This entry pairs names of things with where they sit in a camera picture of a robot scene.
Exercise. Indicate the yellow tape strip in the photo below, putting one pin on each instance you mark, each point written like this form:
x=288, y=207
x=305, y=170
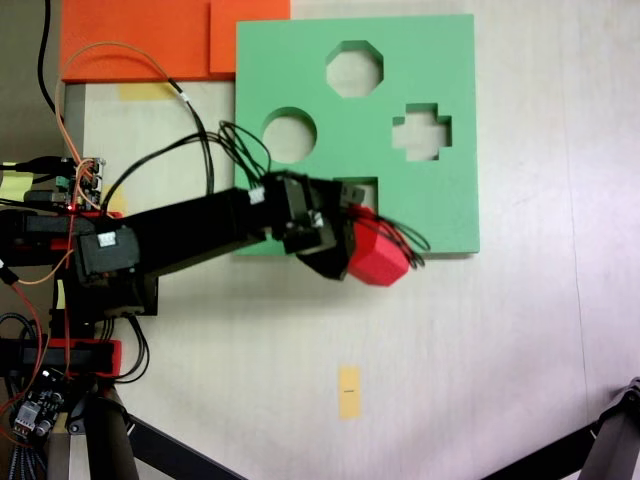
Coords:
x=145, y=91

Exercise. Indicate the yellow tape marker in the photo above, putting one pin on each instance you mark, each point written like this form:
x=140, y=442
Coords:
x=349, y=392

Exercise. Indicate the red octagonal pillar block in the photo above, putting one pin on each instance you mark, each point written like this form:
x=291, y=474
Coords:
x=380, y=260

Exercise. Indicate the red base clamp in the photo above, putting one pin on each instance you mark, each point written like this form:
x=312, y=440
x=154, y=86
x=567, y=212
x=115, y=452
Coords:
x=95, y=214
x=112, y=357

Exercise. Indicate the large orange foam block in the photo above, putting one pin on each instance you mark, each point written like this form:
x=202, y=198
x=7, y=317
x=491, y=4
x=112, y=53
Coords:
x=135, y=40

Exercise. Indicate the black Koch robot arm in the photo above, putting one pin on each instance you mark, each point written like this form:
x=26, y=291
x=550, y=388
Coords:
x=200, y=225

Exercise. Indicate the yellow sticky note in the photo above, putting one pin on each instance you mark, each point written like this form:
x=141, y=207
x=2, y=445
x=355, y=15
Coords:
x=12, y=185

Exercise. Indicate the small black circuit board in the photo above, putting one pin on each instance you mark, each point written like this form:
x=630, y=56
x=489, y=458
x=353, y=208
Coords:
x=37, y=405

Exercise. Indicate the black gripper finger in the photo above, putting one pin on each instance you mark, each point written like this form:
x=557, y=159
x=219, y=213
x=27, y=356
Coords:
x=359, y=192
x=327, y=262

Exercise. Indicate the green shape sorting board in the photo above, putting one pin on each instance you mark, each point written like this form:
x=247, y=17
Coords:
x=440, y=150

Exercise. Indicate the black tripod leg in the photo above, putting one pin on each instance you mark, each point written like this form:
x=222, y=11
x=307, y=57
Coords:
x=150, y=450
x=600, y=440

